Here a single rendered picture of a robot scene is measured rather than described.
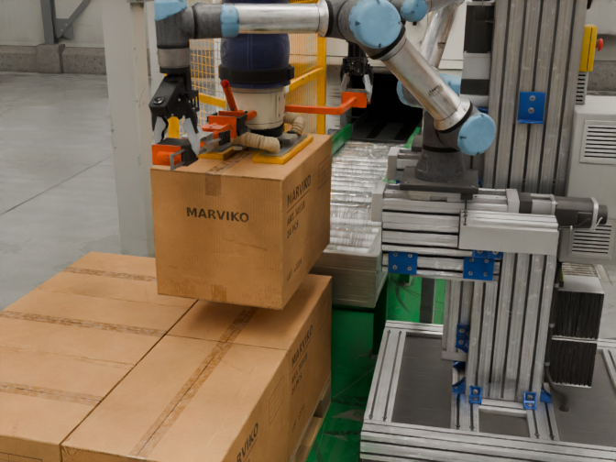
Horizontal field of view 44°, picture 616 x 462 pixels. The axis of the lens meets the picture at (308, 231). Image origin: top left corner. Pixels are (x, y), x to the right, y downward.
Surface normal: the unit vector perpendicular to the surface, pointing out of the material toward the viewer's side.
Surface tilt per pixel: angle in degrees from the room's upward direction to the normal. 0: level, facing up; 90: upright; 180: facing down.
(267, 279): 90
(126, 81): 90
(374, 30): 85
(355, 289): 90
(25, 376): 0
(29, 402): 0
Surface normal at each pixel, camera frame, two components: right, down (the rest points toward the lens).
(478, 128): 0.40, 0.39
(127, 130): -0.25, 0.32
